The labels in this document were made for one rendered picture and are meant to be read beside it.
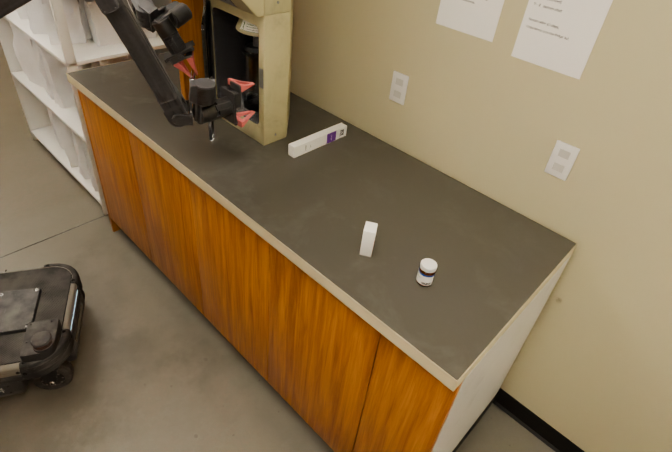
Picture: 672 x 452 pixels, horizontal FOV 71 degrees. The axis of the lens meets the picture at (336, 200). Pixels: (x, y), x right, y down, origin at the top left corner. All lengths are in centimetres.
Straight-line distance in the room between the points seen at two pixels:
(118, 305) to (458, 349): 177
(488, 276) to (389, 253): 28
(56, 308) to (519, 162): 187
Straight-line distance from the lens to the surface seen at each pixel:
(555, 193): 165
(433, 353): 118
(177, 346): 233
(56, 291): 236
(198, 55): 196
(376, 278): 130
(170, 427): 214
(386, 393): 144
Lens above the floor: 186
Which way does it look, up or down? 37 degrees down
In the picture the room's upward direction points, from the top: 7 degrees clockwise
